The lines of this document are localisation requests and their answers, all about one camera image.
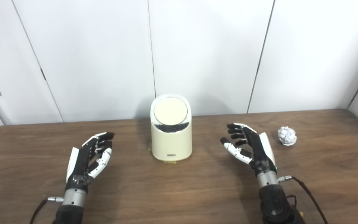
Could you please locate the cream-colored cylindrical bin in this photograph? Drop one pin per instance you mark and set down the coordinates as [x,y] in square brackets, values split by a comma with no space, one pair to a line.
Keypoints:
[171,143]

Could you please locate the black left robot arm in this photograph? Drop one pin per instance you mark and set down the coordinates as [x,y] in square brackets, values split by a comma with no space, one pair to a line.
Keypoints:
[71,205]

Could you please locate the white paper ball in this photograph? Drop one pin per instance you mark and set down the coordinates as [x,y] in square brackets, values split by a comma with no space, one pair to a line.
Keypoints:
[287,136]

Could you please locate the round cream bin lid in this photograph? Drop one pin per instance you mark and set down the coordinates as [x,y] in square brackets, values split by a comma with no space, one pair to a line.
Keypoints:
[170,111]

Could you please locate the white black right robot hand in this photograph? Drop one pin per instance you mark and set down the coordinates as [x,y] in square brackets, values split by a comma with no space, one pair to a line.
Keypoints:
[259,152]

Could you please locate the yellow tape piece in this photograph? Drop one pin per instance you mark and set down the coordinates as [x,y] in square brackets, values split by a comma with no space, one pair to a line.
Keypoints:
[169,161]

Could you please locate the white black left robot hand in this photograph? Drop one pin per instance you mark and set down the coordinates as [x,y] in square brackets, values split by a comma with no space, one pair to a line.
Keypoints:
[79,161]

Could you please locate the black wall panel hinge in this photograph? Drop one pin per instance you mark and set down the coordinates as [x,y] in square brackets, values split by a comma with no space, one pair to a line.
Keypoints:
[43,74]

